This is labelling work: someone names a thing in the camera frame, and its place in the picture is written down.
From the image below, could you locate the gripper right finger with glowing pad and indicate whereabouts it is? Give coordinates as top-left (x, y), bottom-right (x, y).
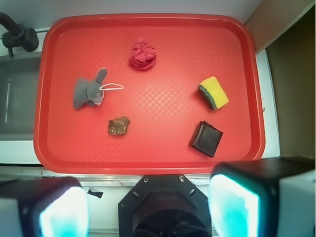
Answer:
top-left (208, 157), bottom-right (316, 237)

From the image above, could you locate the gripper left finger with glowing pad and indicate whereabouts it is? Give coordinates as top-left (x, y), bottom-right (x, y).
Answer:
top-left (0, 177), bottom-right (90, 237)

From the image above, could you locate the brown rough rock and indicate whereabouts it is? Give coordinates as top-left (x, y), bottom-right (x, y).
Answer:
top-left (108, 117), bottom-right (130, 135)

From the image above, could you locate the dark brown leather wallet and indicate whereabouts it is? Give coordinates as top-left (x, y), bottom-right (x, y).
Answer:
top-left (189, 121), bottom-right (223, 158)

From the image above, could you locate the grey plush bunny toy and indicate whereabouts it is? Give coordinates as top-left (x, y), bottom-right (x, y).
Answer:
top-left (73, 68), bottom-right (124, 110)

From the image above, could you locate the red plastic tray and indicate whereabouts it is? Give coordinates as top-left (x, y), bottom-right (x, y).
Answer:
top-left (34, 14), bottom-right (265, 175)

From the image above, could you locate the yellow green sponge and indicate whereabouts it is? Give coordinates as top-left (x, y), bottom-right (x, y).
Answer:
top-left (197, 76), bottom-right (229, 110)

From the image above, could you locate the stainless steel sink basin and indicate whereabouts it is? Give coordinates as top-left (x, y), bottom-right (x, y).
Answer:
top-left (0, 52), bottom-right (41, 141)

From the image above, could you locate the crumpled red paper ball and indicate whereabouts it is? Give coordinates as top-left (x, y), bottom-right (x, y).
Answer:
top-left (128, 38), bottom-right (157, 70)

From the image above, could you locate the black sink faucet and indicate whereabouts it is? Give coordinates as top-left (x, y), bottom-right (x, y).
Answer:
top-left (0, 12), bottom-right (39, 58)

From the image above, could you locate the black octagonal mount base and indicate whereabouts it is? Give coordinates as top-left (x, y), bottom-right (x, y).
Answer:
top-left (118, 175), bottom-right (212, 237)

